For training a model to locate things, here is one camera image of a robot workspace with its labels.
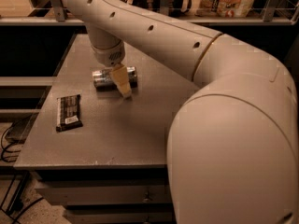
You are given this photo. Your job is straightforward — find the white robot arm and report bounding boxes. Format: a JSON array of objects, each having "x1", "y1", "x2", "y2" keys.
[{"x1": 64, "y1": 0, "x2": 298, "y2": 224}]

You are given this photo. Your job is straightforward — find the colourful snack bag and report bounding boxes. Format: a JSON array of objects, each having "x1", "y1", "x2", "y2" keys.
[{"x1": 196, "y1": 0, "x2": 254, "y2": 18}]

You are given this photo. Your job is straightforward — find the silver redbull can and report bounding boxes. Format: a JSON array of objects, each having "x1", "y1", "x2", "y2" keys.
[{"x1": 92, "y1": 66, "x2": 137, "y2": 88}]

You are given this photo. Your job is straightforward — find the grey drawer cabinet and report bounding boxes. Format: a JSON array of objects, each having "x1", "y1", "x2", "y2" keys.
[{"x1": 14, "y1": 35, "x2": 197, "y2": 224}]

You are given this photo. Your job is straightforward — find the metal shelf rail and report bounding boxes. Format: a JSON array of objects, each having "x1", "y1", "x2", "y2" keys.
[{"x1": 0, "y1": 0, "x2": 299, "y2": 26}]

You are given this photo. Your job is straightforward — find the black floor cables left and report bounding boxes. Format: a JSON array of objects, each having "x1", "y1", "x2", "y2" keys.
[{"x1": 0, "y1": 115, "x2": 45, "y2": 224}]

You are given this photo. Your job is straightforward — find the black snack bar wrapper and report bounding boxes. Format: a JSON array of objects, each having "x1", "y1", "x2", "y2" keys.
[{"x1": 56, "y1": 94, "x2": 83, "y2": 133}]

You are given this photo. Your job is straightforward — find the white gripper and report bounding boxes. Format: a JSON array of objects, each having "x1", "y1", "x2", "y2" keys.
[{"x1": 92, "y1": 41, "x2": 132, "y2": 98}]

